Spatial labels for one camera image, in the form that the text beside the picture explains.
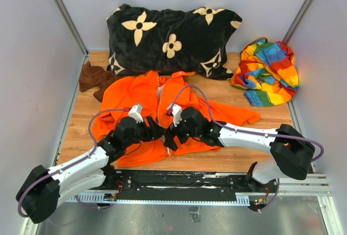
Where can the orange zip jacket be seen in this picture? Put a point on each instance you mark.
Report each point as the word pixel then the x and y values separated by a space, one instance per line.
pixel 156 93

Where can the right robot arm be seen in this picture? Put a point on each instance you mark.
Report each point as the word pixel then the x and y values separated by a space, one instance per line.
pixel 291 154

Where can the white slotted cable duct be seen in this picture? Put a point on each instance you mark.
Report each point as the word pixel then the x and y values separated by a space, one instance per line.
pixel 109 198

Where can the rainbow striped cloth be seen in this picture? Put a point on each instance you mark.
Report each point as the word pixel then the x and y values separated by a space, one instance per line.
pixel 267 73

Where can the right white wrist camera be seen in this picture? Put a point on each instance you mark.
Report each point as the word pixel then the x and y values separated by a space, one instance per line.
pixel 175 111

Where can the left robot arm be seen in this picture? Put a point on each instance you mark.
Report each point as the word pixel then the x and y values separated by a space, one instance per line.
pixel 45 188

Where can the brown cloth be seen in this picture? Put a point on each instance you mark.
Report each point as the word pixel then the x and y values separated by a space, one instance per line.
pixel 96 76

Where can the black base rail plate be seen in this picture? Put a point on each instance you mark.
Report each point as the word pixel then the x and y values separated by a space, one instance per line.
pixel 199 185

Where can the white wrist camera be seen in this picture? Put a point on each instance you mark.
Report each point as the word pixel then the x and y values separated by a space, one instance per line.
pixel 134 114
pixel 175 111

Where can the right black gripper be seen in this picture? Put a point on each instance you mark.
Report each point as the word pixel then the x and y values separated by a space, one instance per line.
pixel 169 141

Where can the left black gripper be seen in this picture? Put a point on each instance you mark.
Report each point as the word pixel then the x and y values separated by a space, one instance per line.
pixel 154 132

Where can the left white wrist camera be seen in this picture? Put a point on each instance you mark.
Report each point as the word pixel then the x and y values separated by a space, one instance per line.
pixel 134 114

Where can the black floral pillow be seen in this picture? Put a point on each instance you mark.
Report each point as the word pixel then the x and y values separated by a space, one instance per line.
pixel 169 41

